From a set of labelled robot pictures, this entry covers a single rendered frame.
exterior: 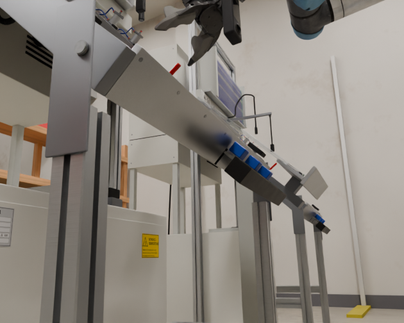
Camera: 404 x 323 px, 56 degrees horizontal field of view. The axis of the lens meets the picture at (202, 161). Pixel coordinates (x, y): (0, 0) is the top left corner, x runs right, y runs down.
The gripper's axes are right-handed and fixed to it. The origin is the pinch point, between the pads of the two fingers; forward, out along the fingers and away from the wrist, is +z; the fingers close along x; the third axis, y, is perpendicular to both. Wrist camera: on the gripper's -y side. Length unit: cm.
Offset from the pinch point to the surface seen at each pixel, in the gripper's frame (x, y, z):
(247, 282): -63, -37, 31
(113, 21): -6.8, 32.6, 9.1
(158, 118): 21.4, -30.5, 6.0
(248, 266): -63, -33, 28
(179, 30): -322, 362, -2
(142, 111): 25.2, -31.0, 6.4
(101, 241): 33, -48, 14
